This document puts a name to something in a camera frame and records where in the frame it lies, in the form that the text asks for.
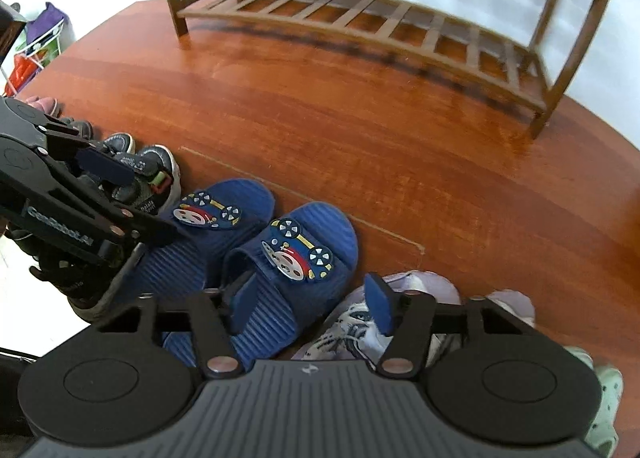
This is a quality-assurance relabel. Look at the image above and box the mint green clog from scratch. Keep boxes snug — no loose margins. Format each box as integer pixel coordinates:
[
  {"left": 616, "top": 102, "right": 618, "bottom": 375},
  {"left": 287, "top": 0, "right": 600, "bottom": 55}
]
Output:
[
  {"left": 565, "top": 345, "right": 596, "bottom": 371},
  {"left": 585, "top": 363, "right": 625, "bottom": 456}
]

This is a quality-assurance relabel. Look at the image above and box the black leather shoe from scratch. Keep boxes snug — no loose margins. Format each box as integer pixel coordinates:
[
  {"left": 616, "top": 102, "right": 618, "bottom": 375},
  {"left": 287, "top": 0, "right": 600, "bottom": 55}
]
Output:
[{"left": 67, "top": 119, "right": 96, "bottom": 140}]

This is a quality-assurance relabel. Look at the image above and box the red bag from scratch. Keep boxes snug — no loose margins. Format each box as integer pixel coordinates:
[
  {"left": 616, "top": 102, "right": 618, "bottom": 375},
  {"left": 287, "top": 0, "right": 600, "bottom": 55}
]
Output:
[{"left": 5, "top": 54, "right": 43, "bottom": 96}]

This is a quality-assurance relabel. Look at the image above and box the purple bag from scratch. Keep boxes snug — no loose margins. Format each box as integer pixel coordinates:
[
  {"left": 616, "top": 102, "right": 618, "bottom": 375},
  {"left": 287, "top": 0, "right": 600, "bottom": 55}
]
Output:
[{"left": 25, "top": 2, "right": 71, "bottom": 46}]

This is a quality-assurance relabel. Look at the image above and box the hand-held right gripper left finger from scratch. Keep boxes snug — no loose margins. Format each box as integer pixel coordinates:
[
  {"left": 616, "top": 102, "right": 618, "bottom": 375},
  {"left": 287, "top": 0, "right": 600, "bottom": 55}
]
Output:
[{"left": 95, "top": 271, "right": 261, "bottom": 380}]

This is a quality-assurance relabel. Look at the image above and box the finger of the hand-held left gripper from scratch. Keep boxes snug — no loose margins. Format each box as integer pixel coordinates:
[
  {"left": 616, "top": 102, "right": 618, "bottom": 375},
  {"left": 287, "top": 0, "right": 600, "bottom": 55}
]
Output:
[
  {"left": 47, "top": 158, "right": 180, "bottom": 249},
  {"left": 45, "top": 119, "right": 137, "bottom": 187}
]

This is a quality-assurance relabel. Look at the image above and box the white wire frame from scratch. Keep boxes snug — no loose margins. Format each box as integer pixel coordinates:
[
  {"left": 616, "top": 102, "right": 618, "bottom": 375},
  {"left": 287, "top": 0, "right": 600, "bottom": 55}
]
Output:
[{"left": 12, "top": 18, "right": 67, "bottom": 70}]

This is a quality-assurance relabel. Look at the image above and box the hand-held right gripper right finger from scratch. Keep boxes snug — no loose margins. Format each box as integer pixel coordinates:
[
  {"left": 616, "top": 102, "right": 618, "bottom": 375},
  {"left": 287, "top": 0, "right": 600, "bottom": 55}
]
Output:
[{"left": 364, "top": 273, "right": 546, "bottom": 377}]

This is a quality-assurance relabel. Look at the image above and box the navy grey sneaker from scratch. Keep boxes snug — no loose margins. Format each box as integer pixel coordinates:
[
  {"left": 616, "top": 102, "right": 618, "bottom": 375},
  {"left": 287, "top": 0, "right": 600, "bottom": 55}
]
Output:
[
  {"left": 65, "top": 145, "right": 182, "bottom": 324},
  {"left": 95, "top": 132, "right": 138, "bottom": 189}
]

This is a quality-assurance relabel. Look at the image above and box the blue slipper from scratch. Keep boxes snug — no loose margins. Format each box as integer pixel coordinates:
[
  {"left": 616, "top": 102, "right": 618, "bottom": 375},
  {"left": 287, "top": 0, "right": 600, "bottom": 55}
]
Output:
[
  {"left": 162, "top": 202, "right": 360, "bottom": 370},
  {"left": 125, "top": 178, "right": 277, "bottom": 306}
]

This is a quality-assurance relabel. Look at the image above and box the dark object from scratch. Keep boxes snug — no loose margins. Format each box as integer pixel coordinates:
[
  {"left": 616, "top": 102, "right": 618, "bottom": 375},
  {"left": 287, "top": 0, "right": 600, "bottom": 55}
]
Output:
[{"left": 0, "top": 1, "right": 28, "bottom": 70}]

